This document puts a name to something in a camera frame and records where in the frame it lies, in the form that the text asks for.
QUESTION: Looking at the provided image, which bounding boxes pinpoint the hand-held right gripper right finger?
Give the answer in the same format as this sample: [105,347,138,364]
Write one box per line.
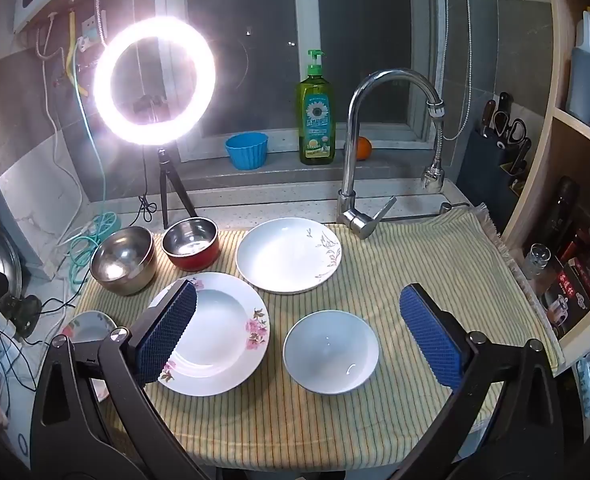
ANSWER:
[399,283,583,480]

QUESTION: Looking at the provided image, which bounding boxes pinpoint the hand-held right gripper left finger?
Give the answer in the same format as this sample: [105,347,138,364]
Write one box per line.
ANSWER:
[29,279,211,480]

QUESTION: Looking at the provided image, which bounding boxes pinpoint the white plate pink flower print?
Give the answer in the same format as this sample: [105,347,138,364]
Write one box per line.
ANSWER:
[146,272,271,397]

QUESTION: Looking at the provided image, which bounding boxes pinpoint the gold steel bowl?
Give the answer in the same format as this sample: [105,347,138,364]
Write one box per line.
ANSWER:
[90,226,158,296]

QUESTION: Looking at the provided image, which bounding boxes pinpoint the plain white bowl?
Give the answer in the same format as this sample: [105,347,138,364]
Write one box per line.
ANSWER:
[282,310,380,395]

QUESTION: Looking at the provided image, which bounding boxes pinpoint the white plate grey leaf print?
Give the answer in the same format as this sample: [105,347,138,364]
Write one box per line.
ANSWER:
[236,217,342,295]

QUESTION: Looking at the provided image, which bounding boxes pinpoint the small floral dish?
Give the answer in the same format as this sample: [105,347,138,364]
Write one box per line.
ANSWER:
[60,311,118,403]

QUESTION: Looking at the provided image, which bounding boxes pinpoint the red steel bowl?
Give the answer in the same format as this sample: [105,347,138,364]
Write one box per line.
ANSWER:
[161,217,221,272]

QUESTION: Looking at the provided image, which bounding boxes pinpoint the yellow striped cloth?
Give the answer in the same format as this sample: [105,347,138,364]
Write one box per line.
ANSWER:
[75,205,560,468]

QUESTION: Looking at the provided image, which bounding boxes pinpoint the teal citrus-slice disc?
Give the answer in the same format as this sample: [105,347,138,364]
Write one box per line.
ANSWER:
[92,212,121,236]

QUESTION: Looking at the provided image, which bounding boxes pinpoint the clear drinking glass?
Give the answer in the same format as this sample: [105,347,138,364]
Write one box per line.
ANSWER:
[522,243,550,279]

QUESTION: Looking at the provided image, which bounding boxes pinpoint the red printed box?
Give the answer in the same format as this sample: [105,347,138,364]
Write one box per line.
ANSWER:
[544,257,590,332]

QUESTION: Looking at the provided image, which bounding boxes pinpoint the dark knife block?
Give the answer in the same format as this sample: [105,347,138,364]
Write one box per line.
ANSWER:
[455,127,530,211]

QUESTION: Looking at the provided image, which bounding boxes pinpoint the dark glass bottle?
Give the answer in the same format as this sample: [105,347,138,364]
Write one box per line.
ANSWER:
[545,176,580,256]

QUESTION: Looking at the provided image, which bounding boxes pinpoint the chrome kitchen faucet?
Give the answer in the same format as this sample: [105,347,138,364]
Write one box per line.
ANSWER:
[337,71,446,240]

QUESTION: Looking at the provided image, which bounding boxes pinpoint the blue fluted silicone cup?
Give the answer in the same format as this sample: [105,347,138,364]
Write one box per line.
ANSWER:
[225,132,269,171]

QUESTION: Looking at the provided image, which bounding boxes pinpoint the wooden shelf unit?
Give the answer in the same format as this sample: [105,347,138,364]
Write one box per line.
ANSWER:
[500,0,590,376]

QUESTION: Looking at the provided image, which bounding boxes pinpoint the green dish soap bottle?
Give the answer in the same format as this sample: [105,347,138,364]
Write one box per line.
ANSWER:
[297,50,337,165]

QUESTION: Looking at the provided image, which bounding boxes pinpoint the teal cable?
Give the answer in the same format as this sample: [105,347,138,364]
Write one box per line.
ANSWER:
[68,50,123,286]

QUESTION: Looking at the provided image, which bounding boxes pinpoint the black ring light cable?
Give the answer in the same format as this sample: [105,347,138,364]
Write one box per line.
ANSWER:
[129,194,159,227]

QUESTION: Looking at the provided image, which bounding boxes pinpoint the white cable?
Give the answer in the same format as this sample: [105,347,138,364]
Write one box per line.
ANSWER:
[35,25,106,261]

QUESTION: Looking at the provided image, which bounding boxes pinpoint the round ring light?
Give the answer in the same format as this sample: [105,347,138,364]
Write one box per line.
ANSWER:
[94,16,217,147]

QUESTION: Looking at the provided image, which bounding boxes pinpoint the black handled scissors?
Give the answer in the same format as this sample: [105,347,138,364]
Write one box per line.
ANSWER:
[492,110,526,147]

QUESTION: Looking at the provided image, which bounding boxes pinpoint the yellow hose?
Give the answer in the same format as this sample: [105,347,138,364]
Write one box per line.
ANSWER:
[66,12,84,96]

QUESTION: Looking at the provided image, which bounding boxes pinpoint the metal flexible hose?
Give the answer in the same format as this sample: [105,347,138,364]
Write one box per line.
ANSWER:
[93,0,107,45]

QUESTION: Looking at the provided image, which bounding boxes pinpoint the white window frame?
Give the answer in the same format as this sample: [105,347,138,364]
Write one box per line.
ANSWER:
[152,0,443,161]

